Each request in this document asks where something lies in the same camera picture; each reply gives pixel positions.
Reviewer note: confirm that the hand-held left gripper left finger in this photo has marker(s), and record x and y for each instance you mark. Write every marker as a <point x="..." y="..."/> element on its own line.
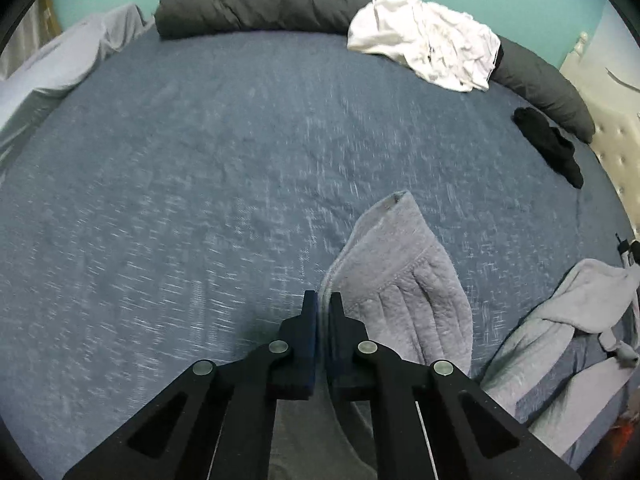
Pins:
<point x="310" y="332"/>

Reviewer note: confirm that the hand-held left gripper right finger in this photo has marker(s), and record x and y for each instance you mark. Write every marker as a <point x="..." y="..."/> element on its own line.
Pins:
<point x="334" y="332"/>

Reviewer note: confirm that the grey fleece sweatshirt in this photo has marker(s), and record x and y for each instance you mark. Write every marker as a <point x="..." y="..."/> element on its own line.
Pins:
<point x="400" y="280"/>

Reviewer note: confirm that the dark grey cloth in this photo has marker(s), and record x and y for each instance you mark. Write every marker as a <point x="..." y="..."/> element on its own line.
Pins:
<point x="320" y="440"/>

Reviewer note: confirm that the cream tufted headboard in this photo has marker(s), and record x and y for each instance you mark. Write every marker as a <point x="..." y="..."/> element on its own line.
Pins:
<point x="610" y="125"/>

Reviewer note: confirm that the black socks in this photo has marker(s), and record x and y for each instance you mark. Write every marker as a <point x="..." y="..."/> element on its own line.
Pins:
<point x="550" y="147"/>

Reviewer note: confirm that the blue bed cover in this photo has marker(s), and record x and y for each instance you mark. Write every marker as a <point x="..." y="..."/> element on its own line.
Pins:
<point x="200" y="185"/>

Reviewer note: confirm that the white crumpled garment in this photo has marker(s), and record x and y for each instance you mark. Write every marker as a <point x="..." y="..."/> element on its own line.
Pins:
<point x="425" y="35"/>

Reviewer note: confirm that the dark grey duvet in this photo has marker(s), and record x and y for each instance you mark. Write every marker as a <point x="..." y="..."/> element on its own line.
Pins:
<point x="260" y="0"/>

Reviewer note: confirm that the light grey bed sheet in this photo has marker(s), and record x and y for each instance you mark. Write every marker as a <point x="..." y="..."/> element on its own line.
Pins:
<point x="60" y="60"/>

